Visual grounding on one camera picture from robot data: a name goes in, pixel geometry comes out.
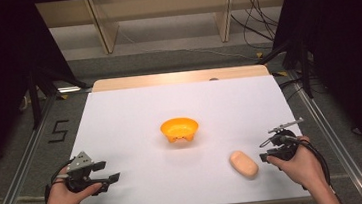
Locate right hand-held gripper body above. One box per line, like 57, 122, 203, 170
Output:
265, 117, 309, 164

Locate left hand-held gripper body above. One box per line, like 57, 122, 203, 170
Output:
60, 148, 111, 199

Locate person's right hand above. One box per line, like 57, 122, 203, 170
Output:
264, 134, 328, 196

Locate person's left hand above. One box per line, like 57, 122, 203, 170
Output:
43, 171, 105, 204

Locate peach oval bread roll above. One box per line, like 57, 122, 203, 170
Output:
228, 148, 261, 182

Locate white table sheet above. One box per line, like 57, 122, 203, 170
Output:
57, 71, 314, 204

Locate black metal stand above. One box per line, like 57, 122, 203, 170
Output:
255, 34, 315, 104
24, 61, 93, 131

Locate orange plastic bowl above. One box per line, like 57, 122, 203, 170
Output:
159, 114, 202, 145

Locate beige wooden shelf unit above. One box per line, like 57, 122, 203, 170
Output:
34, 0, 296, 62

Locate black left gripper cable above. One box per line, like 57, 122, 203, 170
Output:
47, 157, 79, 189

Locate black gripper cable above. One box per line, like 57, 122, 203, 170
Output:
47, 157, 79, 189
284, 131, 333, 191

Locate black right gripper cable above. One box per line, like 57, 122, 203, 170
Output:
284, 131, 333, 191

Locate metal floor rail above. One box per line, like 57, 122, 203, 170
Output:
0, 93, 66, 204
287, 64, 362, 204

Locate black floor cables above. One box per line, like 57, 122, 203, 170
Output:
277, 75, 307, 102

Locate black hanging cables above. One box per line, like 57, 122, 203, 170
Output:
228, 0, 282, 53

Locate thin white floor cable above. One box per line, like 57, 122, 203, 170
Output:
117, 16, 257, 73

